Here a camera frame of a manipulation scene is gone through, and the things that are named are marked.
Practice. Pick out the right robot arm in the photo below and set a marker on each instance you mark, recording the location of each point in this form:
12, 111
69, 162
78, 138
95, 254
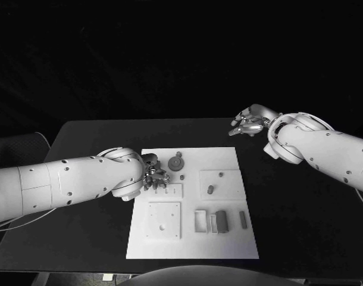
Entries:
329, 152

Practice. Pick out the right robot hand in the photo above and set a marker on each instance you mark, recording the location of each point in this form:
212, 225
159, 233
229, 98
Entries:
255, 127

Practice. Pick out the white task board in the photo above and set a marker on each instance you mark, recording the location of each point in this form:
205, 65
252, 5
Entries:
200, 245

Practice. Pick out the long grey peg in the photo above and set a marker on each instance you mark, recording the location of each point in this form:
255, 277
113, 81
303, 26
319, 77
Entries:
242, 220

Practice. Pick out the large grey cylinder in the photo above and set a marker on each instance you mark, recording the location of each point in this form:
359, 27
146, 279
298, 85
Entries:
222, 221

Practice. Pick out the dark chair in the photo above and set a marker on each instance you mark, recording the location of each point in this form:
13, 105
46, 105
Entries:
7, 147

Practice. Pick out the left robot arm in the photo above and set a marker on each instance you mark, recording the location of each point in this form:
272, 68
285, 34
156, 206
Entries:
71, 178

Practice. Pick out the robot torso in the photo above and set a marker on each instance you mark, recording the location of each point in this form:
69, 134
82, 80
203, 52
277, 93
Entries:
206, 277

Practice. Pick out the grey gear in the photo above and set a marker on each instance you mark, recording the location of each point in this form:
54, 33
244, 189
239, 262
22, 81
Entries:
175, 165

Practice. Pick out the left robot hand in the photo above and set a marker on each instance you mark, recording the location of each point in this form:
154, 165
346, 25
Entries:
157, 176

